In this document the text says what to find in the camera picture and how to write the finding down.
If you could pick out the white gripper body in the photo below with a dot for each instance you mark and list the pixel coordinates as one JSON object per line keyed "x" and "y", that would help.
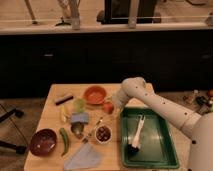
{"x": 118, "y": 107}

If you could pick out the red apple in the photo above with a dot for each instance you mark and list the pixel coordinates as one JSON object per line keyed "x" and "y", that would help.
{"x": 108, "y": 107}

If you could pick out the green plastic tray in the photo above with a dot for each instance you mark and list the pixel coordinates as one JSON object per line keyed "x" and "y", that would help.
{"x": 156, "y": 148}

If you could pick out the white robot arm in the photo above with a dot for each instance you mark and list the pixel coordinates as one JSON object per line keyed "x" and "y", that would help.
{"x": 199, "y": 129}

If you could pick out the orange bowl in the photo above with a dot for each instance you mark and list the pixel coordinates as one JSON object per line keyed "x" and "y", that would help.
{"x": 94, "y": 95}

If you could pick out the small white bowl of food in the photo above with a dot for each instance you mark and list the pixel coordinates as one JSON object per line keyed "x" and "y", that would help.
{"x": 103, "y": 134}

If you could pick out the purple bowl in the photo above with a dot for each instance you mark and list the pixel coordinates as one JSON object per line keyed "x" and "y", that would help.
{"x": 43, "y": 142}

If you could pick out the green lime toy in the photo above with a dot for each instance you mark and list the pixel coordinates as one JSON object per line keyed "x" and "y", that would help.
{"x": 79, "y": 105}

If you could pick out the white dish brush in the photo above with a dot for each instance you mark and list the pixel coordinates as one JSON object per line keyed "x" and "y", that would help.
{"x": 134, "y": 142}

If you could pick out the metal fork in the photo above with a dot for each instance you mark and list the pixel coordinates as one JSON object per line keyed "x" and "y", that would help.
{"x": 89, "y": 134}

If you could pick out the yellow banana toy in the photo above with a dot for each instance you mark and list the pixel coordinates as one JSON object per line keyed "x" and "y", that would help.
{"x": 63, "y": 114}

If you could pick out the light blue cloth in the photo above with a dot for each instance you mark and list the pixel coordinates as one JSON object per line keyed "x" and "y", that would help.
{"x": 85, "y": 157}

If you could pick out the green chili pepper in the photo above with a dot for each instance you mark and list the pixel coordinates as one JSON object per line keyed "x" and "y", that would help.
{"x": 65, "y": 138}

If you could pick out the dark cabinet front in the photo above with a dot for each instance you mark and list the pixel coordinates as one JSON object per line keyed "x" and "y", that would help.
{"x": 170, "y": 60}

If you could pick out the black chair base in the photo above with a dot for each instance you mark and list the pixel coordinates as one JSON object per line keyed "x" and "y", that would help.
{"x": 13, "y": 138}

